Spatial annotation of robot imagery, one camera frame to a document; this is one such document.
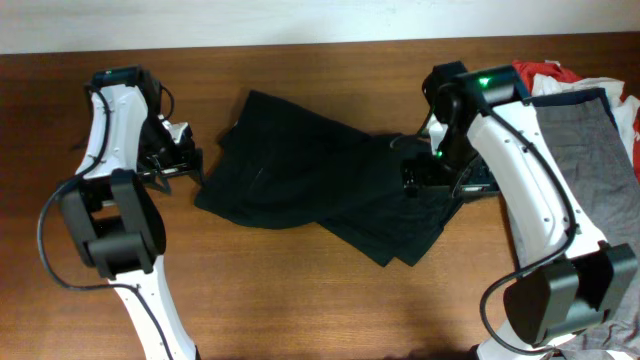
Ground black shorts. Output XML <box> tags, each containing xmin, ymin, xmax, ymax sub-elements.
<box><xmin>195</xmin><ymin>90</ymin><xmax>463</xmax><ymax>266</ymax></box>

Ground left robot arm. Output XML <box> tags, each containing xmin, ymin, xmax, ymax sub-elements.
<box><xmin>48</xmin><ymin>65</ymin><xmax>203</xmax><ymax>359</ymax></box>

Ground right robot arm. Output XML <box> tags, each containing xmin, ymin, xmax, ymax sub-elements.
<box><xmin>401</xmin><ymin>61</ymin><xmax>638</xmax><ymax>359</ymax></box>

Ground red garment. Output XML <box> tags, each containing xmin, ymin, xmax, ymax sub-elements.
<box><xmin>512</xmin><ymin>61</ymin><xmax>639</xmax><ymax>179</ymax></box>

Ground grey shorts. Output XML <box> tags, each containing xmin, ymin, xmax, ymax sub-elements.
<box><xmin>532</xmin><ymin>94</ymin><xmax>639</xmax><ymax>360</ymax></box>

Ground navy blue garment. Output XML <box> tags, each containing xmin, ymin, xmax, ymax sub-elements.
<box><xmin>525</xmin><ymin>87</ymin><xmax>618</xmax><ymax>129</ymax></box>

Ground white garment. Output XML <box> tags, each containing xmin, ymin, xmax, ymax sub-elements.
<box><xmin>532</xmin><ymin>74</ymin><xmax>639</xmax><ymax>162</ymax></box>

